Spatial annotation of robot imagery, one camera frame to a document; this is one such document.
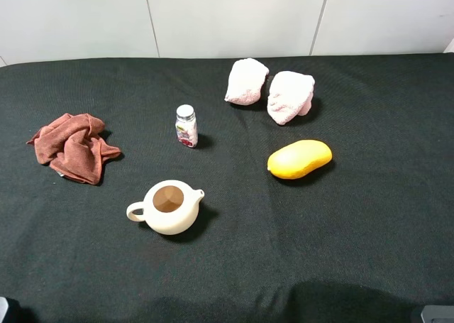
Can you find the cream ceramic teapot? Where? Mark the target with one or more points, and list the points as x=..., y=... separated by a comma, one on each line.
x=169, y=207

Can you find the small clear pill bottle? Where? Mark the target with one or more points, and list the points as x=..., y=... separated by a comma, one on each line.
x=185, y=125

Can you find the yellow mango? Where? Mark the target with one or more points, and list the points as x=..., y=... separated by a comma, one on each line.
x=298, y=159

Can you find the left pink rolled towel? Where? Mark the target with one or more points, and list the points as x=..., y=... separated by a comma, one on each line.
x=245, y=82

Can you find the pink rolled towel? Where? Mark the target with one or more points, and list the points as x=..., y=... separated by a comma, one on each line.
x=290, y=95
x=245, y=82

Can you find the right pink rolled towel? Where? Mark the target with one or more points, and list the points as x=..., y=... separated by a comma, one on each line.
x=290, y=95

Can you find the crumpled rust-red cloth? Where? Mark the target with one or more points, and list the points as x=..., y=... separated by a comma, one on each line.
x=72, y=146

